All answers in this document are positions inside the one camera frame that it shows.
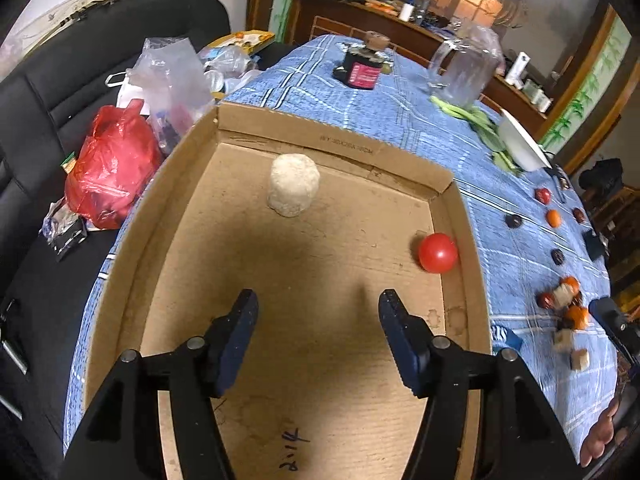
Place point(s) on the white bumpy ball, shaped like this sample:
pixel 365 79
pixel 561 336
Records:
pixel 294 185

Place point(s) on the dark red jujube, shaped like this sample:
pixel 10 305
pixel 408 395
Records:
pixel 557 257
pixel 513 221

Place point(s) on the blue plaid tablecloth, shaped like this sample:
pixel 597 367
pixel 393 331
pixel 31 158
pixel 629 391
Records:
pixel 350 110

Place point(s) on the small white bottle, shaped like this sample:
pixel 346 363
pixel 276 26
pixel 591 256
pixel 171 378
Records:
pixel 406 11

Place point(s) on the clear glass pitcher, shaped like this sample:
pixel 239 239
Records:
pixel 465 72

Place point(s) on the green leafy vegetables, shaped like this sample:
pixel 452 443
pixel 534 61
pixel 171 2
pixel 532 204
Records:
pixel 480 122

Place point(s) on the white bowl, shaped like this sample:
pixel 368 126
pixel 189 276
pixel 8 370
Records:
pixel 522 142

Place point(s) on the yellow printed box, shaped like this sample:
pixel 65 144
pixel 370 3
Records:
pixel 250 40

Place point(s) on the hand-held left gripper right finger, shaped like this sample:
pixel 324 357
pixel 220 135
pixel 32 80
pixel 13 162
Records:
pixel 400 341

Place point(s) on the person's right hand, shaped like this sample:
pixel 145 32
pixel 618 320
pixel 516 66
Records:
pixel 600 435

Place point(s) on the clear plastic bag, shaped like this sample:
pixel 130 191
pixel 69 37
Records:
pixel 170 75

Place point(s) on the red plastic bag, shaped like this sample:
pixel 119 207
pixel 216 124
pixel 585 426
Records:
pixel 110 170

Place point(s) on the tan block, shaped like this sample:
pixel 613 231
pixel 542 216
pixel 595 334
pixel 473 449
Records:
pixel 580 360

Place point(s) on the white block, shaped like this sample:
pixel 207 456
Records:
pixel 562 296
pixel 562 340

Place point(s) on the white plastic bag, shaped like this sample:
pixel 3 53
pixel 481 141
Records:
pixel 131 92

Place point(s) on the white lotion bottle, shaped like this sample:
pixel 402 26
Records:
pixel 517 67

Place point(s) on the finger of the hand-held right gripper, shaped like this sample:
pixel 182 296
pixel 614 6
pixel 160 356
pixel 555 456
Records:
pixel 595 246
pixel 607 310

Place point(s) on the wooden cabinet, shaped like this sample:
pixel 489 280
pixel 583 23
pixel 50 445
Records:
pixel 350 15

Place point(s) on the dark jar with red label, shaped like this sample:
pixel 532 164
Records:
pixel 362 72

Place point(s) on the black snack packet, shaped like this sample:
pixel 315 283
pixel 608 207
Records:
pixel 65 240

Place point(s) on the small red fruit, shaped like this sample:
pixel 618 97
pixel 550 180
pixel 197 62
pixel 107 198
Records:
pixel 543 196

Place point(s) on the dark coat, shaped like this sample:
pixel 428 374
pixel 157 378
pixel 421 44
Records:
pixel 600 180

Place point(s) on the red tomato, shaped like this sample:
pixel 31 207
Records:
pixel 438 253

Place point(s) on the black sofa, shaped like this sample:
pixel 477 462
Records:
pixel 50 85

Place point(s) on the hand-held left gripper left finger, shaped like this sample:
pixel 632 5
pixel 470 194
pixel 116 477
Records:
pixel 235 341

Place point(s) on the shallow cardboard box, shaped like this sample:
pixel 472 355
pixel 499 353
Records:
pixel 310 240

